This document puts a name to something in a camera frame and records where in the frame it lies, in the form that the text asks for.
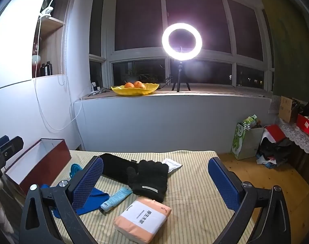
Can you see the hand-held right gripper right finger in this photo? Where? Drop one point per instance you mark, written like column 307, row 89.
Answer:
column 223, row 183

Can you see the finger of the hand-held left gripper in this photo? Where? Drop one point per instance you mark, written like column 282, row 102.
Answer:
column 1, row 142
column 12, row 147

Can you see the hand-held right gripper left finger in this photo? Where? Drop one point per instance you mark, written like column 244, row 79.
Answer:
column 89, row 180

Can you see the blue cloth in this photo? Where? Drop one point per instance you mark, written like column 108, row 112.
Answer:
column 96, row 195

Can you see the blue collapsible funnel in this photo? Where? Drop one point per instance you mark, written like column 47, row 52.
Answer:
column 75, row 170

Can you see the black fabric pouch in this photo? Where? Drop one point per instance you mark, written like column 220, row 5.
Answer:
column 116, row 167

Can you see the light blue cream tube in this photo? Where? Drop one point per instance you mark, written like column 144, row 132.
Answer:
column 116, row 198

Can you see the dark red cardboard box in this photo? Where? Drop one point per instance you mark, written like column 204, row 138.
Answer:
column 55, row 157

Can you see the white plastic packet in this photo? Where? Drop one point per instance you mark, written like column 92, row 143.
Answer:
column 173, row 166

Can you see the black knit beanie with label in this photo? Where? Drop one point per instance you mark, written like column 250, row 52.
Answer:
column 149, row 180

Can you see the orange and white tissue pack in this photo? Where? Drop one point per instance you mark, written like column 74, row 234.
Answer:
column 141, row 218

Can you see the yellow striped table cloth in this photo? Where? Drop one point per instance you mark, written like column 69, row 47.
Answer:
column 190, row 203

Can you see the green shopping bag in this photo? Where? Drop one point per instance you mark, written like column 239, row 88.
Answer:
column 242, row 142

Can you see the pile of clothes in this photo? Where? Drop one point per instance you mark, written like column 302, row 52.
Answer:
column 273, row 147

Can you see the dark bottle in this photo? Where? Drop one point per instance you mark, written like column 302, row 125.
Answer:
column 42, row 70
column 48, row 68

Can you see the white lace cloth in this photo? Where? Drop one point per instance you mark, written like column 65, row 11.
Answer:
column 301, row 141

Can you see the black charger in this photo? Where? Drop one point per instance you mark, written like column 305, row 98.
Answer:
column 94, row 86

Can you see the brown cardboard box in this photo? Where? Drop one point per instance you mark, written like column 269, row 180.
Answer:
column 286, row 108

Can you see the yellow fruit dish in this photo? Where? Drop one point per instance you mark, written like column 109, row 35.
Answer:
column 134, row 92

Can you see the flat red box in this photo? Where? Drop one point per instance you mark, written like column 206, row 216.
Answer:
column 306, row 125

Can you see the orange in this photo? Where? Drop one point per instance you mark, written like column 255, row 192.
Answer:
column 129, row 85
column 139, row 84

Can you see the black tripod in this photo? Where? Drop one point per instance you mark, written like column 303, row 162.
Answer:
column 180, row 73

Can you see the green curtain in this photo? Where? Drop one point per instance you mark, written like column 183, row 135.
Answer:
column 289, row 43

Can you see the wooden wall shelf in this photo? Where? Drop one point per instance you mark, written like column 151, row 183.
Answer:
column 55, row 45

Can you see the white window frame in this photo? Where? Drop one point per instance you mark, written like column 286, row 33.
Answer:
column 169, row 56

